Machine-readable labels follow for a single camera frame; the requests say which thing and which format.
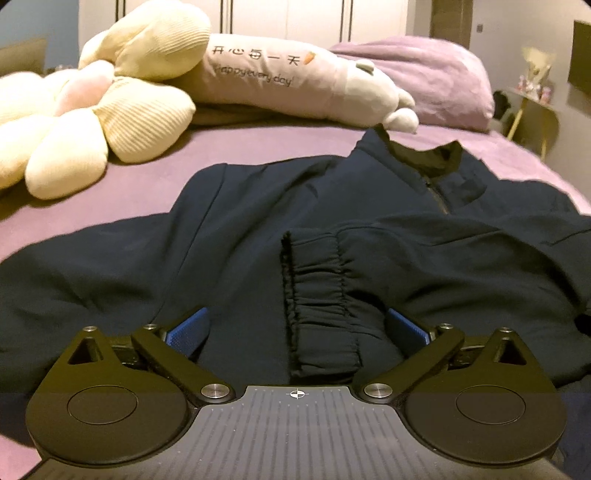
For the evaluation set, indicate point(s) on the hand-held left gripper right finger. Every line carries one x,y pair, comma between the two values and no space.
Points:
408,330

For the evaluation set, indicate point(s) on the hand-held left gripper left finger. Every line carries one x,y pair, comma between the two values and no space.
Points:
187,330

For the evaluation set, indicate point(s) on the navy blue jacket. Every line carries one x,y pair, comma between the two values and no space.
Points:
231,230

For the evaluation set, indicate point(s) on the bed with purple sheet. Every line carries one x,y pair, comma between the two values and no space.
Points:
258,147

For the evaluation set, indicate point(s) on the cream flower plush pillow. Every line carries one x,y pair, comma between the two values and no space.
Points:
138,120

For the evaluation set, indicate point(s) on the black bag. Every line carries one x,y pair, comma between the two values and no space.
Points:
501,104

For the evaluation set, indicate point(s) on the purple pillow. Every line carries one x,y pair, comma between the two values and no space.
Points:
438,78

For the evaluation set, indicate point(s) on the round yellow-legged side table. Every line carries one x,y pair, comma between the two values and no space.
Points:
531,99

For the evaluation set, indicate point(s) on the long pink rabbit plush pillow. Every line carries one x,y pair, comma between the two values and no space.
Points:
323,83

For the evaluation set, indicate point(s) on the wrapped flower bouquet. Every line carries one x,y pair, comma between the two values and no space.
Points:
535,69

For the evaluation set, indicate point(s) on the brown wooden door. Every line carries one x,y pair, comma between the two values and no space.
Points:
448,18

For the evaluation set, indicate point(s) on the white wardrobe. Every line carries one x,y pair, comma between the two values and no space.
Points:
314,18

